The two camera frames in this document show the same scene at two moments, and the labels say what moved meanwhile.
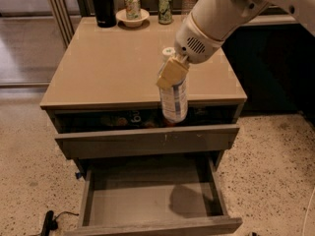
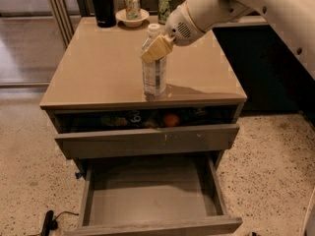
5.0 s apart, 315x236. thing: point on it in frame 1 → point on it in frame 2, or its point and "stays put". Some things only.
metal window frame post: (59, 6) stays put
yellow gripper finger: (174, 71) → (158, 48)
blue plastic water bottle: (173, 102) → (155, 74)
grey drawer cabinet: (145, 177) stays put
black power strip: (49, 224) stays put
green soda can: (165, 8) stays put
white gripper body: (193, 43) → (179, 28)
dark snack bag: (135, 119) stays put
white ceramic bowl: (121, 16) stays put
